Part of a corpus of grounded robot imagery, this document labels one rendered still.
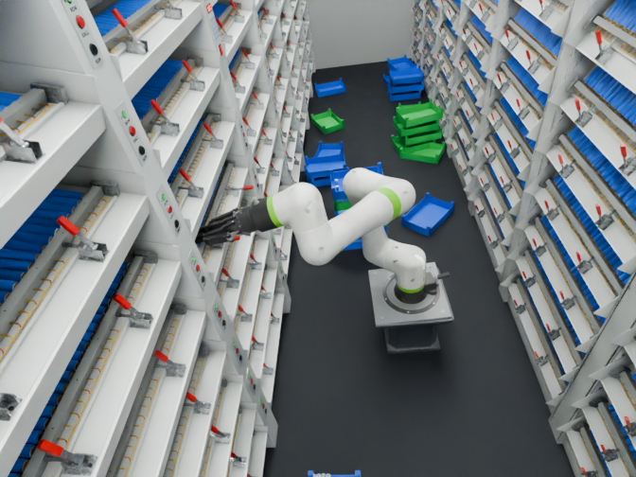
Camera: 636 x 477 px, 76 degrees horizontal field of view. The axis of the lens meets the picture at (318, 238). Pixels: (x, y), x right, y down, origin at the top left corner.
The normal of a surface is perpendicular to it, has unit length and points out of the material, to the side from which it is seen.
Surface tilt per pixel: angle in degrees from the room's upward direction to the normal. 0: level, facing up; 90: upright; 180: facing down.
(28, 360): 16
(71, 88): 90
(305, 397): 0
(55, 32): 90
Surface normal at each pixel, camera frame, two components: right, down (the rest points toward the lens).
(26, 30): -0.04, 0.68
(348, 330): -0.13, -0.73
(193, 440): 0.15, -0.73
